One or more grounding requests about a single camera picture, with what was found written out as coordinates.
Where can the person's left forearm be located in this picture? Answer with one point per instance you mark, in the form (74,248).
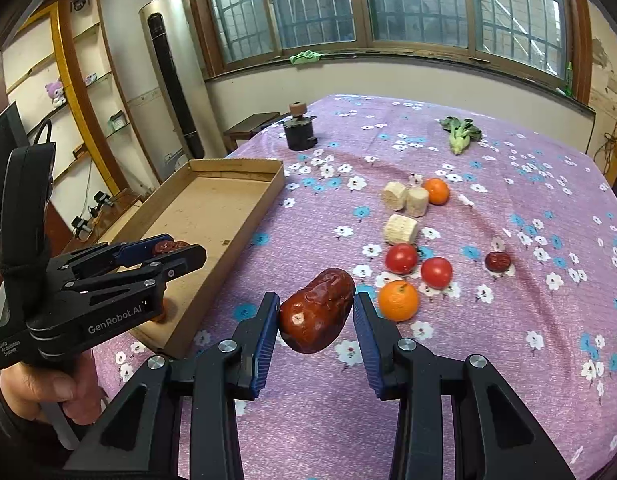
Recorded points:
(18,440)

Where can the shallow cardboard box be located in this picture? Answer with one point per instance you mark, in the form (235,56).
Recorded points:
(213,210)

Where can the purple plush toy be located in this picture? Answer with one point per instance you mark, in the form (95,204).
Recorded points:
(56,92)

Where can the dark monitor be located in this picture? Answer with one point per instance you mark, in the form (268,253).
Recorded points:
(3,140)

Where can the small green box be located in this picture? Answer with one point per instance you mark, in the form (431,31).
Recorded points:
(116,123)

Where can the corn cob piece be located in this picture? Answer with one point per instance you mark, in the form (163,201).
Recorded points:
(394,196)
(417,202)
(401,229)

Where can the black charger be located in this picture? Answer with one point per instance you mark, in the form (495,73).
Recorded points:
(102,200)
(81,223)

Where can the dark wooden stool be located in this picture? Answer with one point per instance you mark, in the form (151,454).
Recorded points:
(256,121)

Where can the yellow framed wall shelf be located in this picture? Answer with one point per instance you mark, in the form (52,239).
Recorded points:
(71,85)

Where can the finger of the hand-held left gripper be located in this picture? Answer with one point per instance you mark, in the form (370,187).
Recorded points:
(138,249)
(181,262)

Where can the black jar with cork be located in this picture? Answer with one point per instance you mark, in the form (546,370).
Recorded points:
(299,132)

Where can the orange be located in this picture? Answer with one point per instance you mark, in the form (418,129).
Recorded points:
(398,300)
(436,191)

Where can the purple floral tablecloth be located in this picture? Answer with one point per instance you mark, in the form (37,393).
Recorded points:
(488,360)

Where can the person's left hand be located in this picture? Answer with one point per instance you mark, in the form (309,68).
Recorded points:
(33,390)

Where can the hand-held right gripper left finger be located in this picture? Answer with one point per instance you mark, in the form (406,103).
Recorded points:
(266,345)

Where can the green cloth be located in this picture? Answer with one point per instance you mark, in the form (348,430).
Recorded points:
(304,57)

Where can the barred window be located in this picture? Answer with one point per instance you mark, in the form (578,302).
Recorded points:
(413,0)

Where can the green bottle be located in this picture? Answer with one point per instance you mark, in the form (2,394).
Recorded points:
(568,80)

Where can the large red date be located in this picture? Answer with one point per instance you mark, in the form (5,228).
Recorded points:
(316,310)

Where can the red tomato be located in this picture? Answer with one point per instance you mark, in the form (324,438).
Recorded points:
(401,258)
(436,272)

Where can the tower air conditioner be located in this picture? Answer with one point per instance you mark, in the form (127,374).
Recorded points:
(188,110)

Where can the green leafy vegetable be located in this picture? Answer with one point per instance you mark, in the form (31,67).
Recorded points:
(458,132)

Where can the wooden low cabinet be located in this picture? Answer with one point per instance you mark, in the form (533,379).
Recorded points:
(123,205)

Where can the small red date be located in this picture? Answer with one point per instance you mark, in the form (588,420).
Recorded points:
(497,261)

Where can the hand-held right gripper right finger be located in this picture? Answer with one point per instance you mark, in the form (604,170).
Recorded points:
(368,350)

